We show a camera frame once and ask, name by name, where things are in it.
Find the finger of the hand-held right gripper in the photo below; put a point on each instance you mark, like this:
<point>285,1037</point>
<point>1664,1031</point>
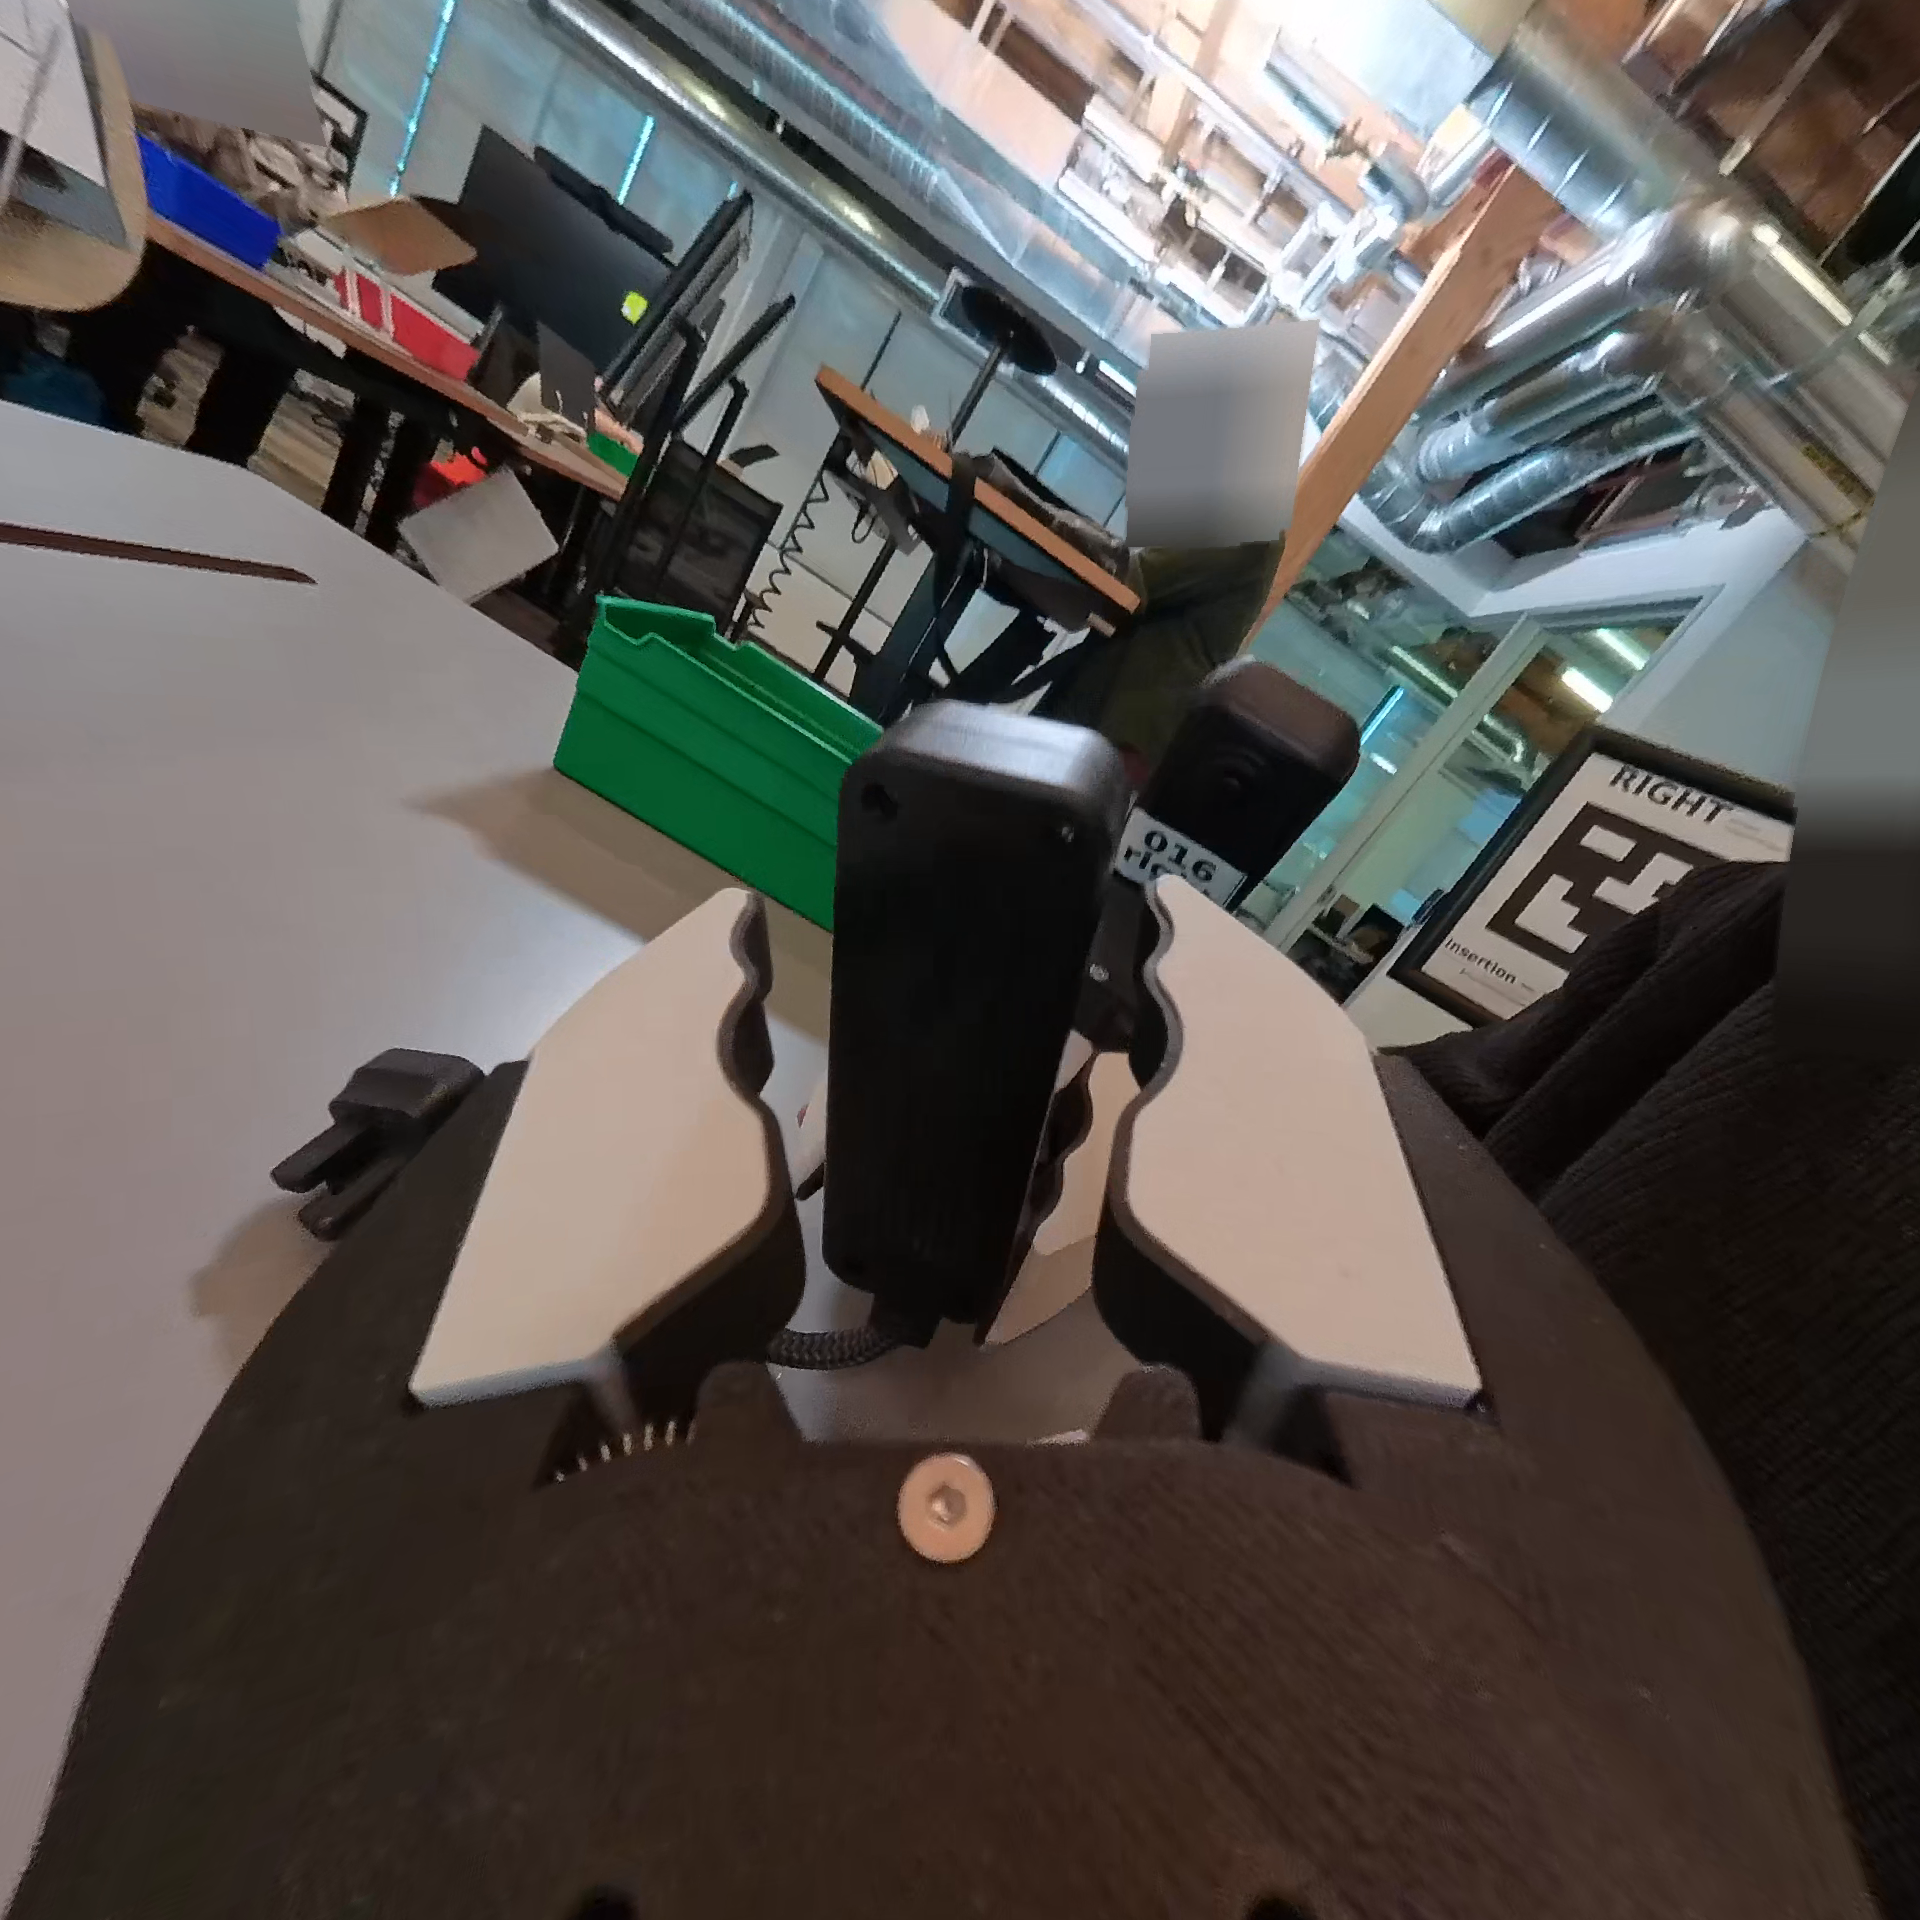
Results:
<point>1070,1263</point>
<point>815,1148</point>

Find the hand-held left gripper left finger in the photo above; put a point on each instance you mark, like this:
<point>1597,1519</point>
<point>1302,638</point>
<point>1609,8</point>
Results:
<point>620,1156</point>

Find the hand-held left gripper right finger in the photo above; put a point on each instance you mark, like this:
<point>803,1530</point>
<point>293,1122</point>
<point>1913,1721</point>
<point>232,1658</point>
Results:
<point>1293,1169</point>

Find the black power strip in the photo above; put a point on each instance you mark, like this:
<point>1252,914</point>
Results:
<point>965,1021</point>

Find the person's right forearm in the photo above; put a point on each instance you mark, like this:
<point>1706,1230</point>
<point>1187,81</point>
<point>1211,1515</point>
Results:
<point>1591,1021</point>

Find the wood-edged standing desk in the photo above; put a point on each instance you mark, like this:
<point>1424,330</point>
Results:
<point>1032,535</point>

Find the grey desk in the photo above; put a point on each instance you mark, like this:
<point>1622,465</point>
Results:
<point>226,829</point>

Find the framed marker sign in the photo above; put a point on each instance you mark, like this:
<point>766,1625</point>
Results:
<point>1591,886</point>

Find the green plastic bin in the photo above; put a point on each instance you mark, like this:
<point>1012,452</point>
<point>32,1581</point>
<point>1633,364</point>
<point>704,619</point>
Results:
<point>689,783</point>

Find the black round lamp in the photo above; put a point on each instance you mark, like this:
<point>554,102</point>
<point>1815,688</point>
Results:
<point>1012,351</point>

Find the black mesh chair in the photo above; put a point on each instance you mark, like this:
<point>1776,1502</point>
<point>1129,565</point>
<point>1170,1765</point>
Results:
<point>704,524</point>

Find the silver pipe cluster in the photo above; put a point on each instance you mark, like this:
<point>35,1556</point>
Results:
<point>1649,284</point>

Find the grey flat panel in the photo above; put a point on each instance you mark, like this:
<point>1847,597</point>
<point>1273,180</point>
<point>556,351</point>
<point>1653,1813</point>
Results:
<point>480,541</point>

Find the long wooden table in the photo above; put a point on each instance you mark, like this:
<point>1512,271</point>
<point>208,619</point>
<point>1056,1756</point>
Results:
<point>445,392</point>

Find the red plastic bin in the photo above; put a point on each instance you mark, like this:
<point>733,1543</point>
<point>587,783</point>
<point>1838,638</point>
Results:
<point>412,330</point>

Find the black monitor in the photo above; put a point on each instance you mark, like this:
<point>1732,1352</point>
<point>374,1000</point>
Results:
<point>554,244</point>

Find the blue plastic bin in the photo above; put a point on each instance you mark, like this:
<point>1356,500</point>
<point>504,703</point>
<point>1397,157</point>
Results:
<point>208,200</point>

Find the instruction board on white stand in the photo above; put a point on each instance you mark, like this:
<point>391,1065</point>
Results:
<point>110,223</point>

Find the silver ventilation duct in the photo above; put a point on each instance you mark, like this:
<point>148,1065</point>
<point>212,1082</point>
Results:
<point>780,91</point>

